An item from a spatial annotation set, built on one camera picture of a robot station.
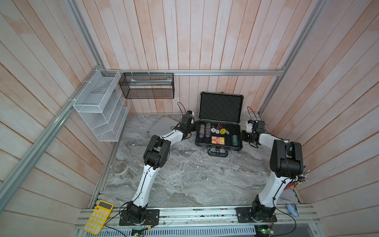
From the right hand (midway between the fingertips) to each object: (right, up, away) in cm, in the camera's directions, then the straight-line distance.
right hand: (240, 134), depth 103 cm
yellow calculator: (-83, -41, -30) cm, 98 cm away
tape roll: (-80, -20, -13) cm, 84 cm away
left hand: (-28, +6, +3) cm, 29 cm away
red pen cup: (+17, -20, -33) cm, 42 cm away
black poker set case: (-15, +3, +4) cm, 16 cm away
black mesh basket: (-67, +35, +1) cm, 76 cm away
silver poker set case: (-55, +7, +7) cm, 56 cm away
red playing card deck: (-16, -4, -2) cm, 17 cm away
